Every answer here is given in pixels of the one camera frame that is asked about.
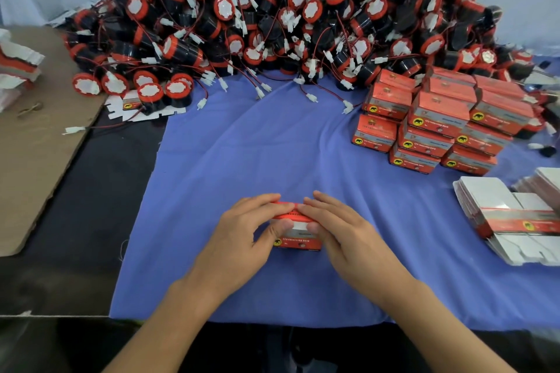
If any person's left hand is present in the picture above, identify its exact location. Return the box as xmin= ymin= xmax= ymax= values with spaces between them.
xmin=184 ymin=192 xmax=294 ymax=304

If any person's right hand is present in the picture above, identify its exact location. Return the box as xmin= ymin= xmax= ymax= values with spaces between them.
xmin=296 ymin=191 xmax=417 ymax=304

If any orange white paper box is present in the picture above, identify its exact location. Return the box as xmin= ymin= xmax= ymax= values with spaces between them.
xmin=455 ymin=122 xmax=515 ymax=157
xmin=363 ymin=82 xmax=414 ymax=120
xmin=470 ymin=91 xmax=537 ymax=136
xmin=474 ymin=75 xmax=528 ymax=100
xmin=442 ymin=145 xmax=498 ymax=177
xmin=378 ymin=69 xmax=419 ymax=92
xmin=408 ymin=89 xmax=472 ymax=135
xmin=398 ymin=122 xmax=456 ymax=158
xmin=352 ymin=113 xmax=399 ymax=153
xmin=424 ymin=66 xmax=478 ymax=103
xmin=389 ymin=143 xmax=441 ymax=174
xmin=269 ymin=202 xmax=325 ymax=251

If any stack of paper boxes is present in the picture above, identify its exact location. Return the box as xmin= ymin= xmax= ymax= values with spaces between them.
xmin=452 ymin=167 xmax=560 ymax=266
xmin=0 ymin=29 xmax=45 ymax=113

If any pile of black red buzzers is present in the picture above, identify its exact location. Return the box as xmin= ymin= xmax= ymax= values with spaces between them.
xmin=63 ymin=0 xmax=560 ymax=120

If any person's left forearm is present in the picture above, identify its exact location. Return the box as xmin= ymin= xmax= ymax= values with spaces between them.
xmin=103 ymin=285 xmax=237 ymax=373

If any blue cloth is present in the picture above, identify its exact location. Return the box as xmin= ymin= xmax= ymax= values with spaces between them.
xmin=109 ymin=58 xmax=560 ymax=332

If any brown cardboard sheet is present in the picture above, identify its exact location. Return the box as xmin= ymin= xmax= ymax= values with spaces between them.
xmin=0 ymin=27 xmax=108 ymax=258

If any rubber band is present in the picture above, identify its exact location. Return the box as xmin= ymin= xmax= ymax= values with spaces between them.
xmin=17 ymin=103 xmax=45 ymax=118

